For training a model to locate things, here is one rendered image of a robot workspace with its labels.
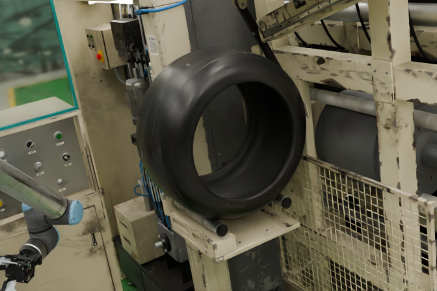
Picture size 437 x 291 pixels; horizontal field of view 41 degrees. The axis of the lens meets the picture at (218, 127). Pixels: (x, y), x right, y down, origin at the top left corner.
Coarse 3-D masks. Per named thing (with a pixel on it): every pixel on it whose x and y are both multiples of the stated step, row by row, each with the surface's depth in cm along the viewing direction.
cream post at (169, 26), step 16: (144, 0) 218; (160, 0) 215; (176, 0) 218; (144, 16) 223; (160, 16) 216; (176, 16) 219; (160, 32) 217; (176, 32) 220; (160, 48) 219; (176, 48) 222; (160, 64) 223; (208, 160) 239; (192, 256) 253; (192, 272) 259; (208, 272) 250; (224, 272) 254; (208, 288) 252; (224, 288) 256
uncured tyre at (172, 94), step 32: (192, 64) 196; (224, 64) 192; (256, 64) 197; (160, 96) 195; (192, 96) 187; (256, 96) 233; (288, 96) 205; (160, 128) 190; (192, 128) 188; (256, 128) 236; (288, 128) 225; (160, 160) 191; (192, 160) 190; (256, 160) 236; (288, 160) 211; (192, 192) 194; (224, 192) 230; (256, 192) 209
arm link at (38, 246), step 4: (28, 240) 215; (32, 240) 214; (36, 240) 214; (24, 244) 212; (28, 244) 211; (32, 244) 211; (36, 244) 212; (40, 244) 214; (20, 248) 212; (32, 248) 211; (36, 248) 211; (40, 248) 212; (44, 248) 214; (36, 252) 211; (40, 252) 211; (44, 252) 214; (44, 256) 214
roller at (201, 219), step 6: (174, 204) 231; (186, 210) 222; (192, 216) 218; (198, 216) 214; (204, 222) 210; (210, 222) 207; (216, 222) 205; (210, 228) 206; (216, 228) 203; (222, 228) 203; (222, 234) 204
